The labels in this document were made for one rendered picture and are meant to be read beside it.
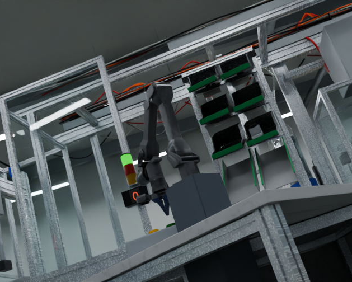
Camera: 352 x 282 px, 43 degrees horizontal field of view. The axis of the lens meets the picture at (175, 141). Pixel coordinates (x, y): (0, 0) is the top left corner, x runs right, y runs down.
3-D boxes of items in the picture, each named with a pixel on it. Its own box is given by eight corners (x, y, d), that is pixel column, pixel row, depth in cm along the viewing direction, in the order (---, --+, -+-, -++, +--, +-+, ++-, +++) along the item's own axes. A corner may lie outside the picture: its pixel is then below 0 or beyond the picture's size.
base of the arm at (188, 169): (192, 177, 145) (186, 160, 147) (179, 185, 149) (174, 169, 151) (206, 177, 150) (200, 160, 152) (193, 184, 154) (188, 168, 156)
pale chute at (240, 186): (261, 193, 167) (256, 184, 165) (229, 206, 171) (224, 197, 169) (253, 156, 192) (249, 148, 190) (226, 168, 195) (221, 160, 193)
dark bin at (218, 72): (216, 80, 187) (209, 64, 186) (189, 93, 190) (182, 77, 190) (224, 78, 214) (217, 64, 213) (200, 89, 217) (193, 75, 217)
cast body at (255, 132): (264, 139, 176) (257, 123, 176) (254, 144, 177) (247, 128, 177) (264, 136, 184) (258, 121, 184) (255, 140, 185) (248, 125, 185)
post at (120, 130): (155, 248, 194) (102, 60, 229) (149, 250, 195) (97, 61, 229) (157, 248, 197) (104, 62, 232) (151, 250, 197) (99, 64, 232)
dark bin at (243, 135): (243, 147, 176) (235, 131, 175) (213, 160, 179) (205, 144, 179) (247, 136, 203) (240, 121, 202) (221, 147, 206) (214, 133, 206)
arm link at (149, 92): (172, 85, 163) (156, 84, 172) (153, 85, 158) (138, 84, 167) (169, 163, 167) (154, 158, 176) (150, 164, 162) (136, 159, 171)
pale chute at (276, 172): (299, 180, 165) (294, 171, 164) (266, 193, 169) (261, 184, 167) (286, 144, 190) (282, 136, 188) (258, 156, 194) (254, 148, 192)
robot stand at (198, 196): (212, 234, 133) (191, 173, 140) (182, 248, 142) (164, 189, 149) (240, 229, 143) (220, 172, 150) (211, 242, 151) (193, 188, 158)
